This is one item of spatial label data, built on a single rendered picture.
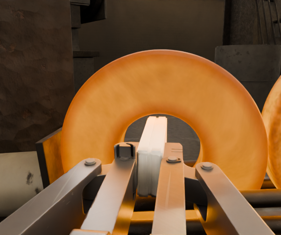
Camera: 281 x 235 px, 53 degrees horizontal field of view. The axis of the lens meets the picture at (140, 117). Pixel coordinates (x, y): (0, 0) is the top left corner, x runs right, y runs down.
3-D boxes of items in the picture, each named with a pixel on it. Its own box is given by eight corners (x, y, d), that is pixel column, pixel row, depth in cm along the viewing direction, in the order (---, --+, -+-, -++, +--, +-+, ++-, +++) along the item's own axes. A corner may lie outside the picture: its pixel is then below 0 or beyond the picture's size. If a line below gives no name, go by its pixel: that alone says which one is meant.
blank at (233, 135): (59, 60, 24) (40, 61, 20) (255, 38, 21) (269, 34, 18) (87, 228, 27) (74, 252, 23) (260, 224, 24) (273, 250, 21)
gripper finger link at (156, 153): (149, 151, 16) (162, 152, 16) (157, 116, 23) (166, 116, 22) (149, 198, 17) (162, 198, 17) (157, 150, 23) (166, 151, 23)
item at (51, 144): (89, 223, 29) (73, 120, 27) (94, 223, 29) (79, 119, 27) (59, 278, 22) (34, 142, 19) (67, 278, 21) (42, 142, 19)
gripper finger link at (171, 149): (159, 178, 14) (220, 181, 14) (164, 141, 19) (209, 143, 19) (159, 203, 15) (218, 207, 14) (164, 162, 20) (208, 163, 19)
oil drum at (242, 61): (198, 134, 292) (201, 45, 274) (239, 127, 319) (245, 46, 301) (242, 150, 241) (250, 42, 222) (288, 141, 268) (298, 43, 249)
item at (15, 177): (-3, 200, 29) (-16, 143, 28) (82, 196, 27) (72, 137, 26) (-49, 236, 23) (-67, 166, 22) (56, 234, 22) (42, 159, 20)
